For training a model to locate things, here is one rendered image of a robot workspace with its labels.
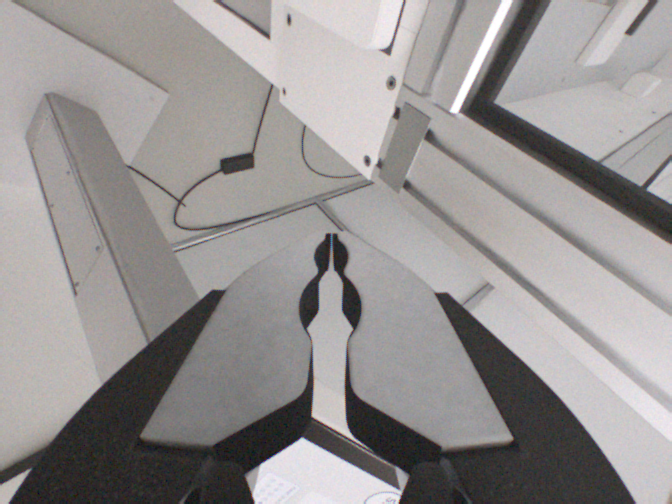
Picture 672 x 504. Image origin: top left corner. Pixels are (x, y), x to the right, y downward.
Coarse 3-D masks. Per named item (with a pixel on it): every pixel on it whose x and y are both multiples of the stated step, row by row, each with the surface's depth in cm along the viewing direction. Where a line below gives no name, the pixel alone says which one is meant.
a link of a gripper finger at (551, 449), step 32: (480, 352) 6; (512, 352) 7; (512, 384) 6; (544, 384) 6; (512, 416) 5; (544, 416) 5; (512, 448) 5; (544, 448) 5; (576, 448) 5; (480, 480) 4; (512, 480) 5; (544, 480) 4; (576, 480) 4; (608, 480) 5
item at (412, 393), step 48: (336, 240) 11; (384, 288) 8; (432, 288) 8; (384, 336) 7; (432, 336) 7; (384, 384) 6; (432, 384) 6; (480, 384) 6; (384, 432) 6; (432, 432) 5; (480, 432) 5
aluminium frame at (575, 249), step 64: (448, 0) 15; (512, 0) 14; (448, 64) 17; (448, 128) 18; (512, 128) 17; (448, 192) 20; (512, 192) 17; (576, 192) 15; (512, 256) 18; (576, 256) 16; (640, 256) 13; (576, 320) 17; (640, 320) 14; (640, 384) 16
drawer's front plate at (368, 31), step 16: (288, 0) 22; (304, 0) 21; (320, 0) 20; (336, 0) 19; (352, 0) 18; (368, 0) 17; (384, 0) 17; (400, 0) 17; (320, 16) 21; (336, 16) 19; (352, 16) 19; (368, 16) 18; (384, 16) 17; (336, 32) 20; (352, 32) 19; (368, 32) 18; (384, 32) 18; (368, 48) 19
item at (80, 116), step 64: (0, 0) 62; (0, 64) 67; (64, 64) 74; (0, 128) 74; (64, 128) 68; (128, 128) 93; (64, 192) 62; (128, 192) 64; (64, 256) 58; (128, 256) 50; (128, 320) 44
